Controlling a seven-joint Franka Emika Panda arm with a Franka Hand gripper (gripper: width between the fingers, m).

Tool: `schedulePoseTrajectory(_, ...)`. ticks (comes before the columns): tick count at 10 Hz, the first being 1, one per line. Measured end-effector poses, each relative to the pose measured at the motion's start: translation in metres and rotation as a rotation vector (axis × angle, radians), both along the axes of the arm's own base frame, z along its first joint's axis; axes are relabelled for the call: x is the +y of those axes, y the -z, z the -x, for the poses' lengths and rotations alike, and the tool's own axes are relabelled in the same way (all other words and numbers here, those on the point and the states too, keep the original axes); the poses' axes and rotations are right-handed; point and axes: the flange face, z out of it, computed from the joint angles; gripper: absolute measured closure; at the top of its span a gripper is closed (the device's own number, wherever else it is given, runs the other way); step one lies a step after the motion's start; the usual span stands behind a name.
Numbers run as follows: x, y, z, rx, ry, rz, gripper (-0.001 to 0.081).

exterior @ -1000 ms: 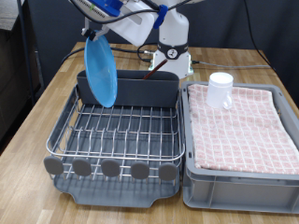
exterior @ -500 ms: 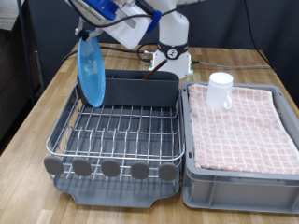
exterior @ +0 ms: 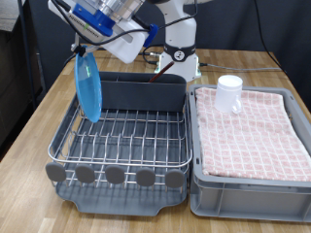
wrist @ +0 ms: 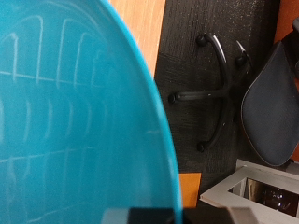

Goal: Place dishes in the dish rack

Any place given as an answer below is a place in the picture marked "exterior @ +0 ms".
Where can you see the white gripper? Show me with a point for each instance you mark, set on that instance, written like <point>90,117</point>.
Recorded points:
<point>126,48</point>

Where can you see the blue plastic plate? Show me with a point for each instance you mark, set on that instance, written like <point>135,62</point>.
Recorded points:
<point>88,90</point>

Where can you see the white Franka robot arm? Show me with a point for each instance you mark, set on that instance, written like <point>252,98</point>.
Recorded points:
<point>179,32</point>

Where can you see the black metal pole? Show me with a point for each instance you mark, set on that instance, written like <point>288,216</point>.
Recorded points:
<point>27,48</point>

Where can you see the dark gray utensil holder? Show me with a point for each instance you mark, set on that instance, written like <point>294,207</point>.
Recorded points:
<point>142,93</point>

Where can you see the dark cabinet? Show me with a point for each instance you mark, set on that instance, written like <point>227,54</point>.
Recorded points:
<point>13,81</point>

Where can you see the white plastic mug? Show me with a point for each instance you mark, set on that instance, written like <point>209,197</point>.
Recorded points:
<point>226,97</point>

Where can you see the gray plastic drain tray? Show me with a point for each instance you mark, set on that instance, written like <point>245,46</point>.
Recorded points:
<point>123,204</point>

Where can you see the pink checked cloth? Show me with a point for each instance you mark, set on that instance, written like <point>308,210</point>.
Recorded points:
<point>252,139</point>

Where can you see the gray plastic crate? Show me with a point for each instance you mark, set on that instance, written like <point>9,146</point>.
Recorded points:
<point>246,200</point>

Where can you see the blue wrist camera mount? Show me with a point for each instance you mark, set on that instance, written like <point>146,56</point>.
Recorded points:
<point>97,20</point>

